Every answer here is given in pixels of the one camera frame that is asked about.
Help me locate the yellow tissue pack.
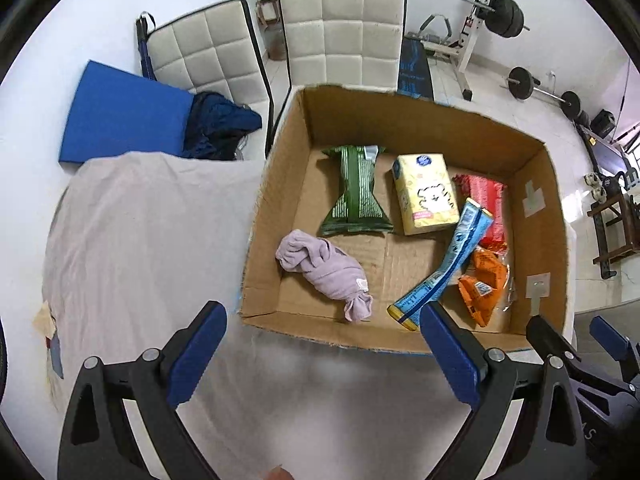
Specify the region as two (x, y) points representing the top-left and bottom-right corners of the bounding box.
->
(390, 153), (461, 237)

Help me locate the pair of light shoes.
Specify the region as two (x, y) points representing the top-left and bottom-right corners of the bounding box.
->
(584, 172), (609, 202)

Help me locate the red snack packet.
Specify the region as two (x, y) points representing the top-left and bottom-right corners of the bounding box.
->
(452, 172), (509, 252)

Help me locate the dark blue clothing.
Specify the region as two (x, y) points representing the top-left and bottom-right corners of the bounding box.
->
(181, 91), (264, 162)

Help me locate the blue flat phone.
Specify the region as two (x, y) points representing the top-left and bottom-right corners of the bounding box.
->
(47, 334), (66, 380)

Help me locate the wooden stool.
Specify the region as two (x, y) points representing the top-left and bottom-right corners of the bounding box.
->
(255, 0), (287, 62)

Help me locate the dark wooden chair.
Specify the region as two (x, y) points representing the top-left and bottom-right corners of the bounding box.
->
(586, 170), (640, 279)

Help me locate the green snack packet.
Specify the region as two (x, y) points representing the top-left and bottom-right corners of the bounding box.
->
(320, 145), (394, 237)

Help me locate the black treadmill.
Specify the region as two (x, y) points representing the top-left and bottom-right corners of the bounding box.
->
(574, 109), (632, 177)

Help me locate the short barbell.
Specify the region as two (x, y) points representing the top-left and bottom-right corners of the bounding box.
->
(506, 66), (584, 122)

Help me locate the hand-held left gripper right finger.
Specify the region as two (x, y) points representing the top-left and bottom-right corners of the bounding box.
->
(420, 302), (588, 480)

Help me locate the long blue packet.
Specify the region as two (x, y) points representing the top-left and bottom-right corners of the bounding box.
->
(387, 197), (495, 332)

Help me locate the white padded chair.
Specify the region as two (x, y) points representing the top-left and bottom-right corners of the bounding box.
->
(276, 0), (409, 95)
(144, 0), (275, 160)

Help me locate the folded black and blue item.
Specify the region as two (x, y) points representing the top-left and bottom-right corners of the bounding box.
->
(135, 11), (159, 82)

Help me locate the orange snack packet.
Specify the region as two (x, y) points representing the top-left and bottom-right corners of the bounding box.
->
(457, 247), (512, 329)

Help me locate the grey table cloth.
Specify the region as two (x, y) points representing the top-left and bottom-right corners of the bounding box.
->
(42, 152), (573, 480)

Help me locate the beige paper scrap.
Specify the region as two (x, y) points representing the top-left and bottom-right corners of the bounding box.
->
(32, 301), (57, 344)

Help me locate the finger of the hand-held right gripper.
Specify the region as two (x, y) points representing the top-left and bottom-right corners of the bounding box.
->
(589, 316), (640, 383)
(526, 314), (626, 393)

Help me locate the purple cloth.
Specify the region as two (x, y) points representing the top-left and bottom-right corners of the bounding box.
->
(275, 230), (374, 323)

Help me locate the cardboard box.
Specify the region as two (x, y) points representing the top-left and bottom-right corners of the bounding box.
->
(235, 84), (574, 356)

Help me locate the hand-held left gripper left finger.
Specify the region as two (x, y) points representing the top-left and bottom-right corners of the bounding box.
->
(56, 300), (228, 480)

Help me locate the blue foam mat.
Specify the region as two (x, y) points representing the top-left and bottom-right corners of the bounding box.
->
(58, 60), (197, 166)

